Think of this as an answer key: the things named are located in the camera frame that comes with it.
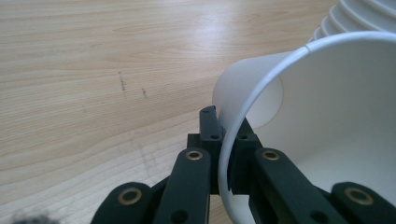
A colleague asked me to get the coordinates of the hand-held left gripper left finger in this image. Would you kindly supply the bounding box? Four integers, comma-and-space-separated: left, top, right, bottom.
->
186, 105, 231, 196

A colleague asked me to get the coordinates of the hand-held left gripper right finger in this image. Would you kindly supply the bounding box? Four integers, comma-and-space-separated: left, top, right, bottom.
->
227, 116, 264, 196

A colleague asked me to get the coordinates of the single white paper cup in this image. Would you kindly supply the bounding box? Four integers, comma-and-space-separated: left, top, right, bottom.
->
211, 30, 396, 224

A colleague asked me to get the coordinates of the stack of white paper cups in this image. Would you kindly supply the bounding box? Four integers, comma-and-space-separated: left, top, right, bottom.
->
307, 0, 396, 44

